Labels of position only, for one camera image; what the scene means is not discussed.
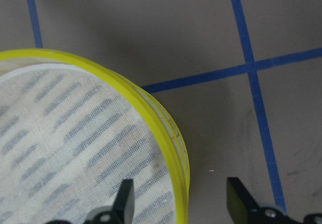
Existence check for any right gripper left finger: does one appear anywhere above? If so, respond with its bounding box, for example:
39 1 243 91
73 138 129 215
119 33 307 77
110 179 135 224

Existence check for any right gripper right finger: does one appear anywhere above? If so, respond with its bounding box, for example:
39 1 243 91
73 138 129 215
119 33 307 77
226 177 260 224

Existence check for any yellow rimmed steamer basket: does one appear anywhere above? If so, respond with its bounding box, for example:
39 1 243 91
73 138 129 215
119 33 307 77
135 85 191 184
1 49 189 223

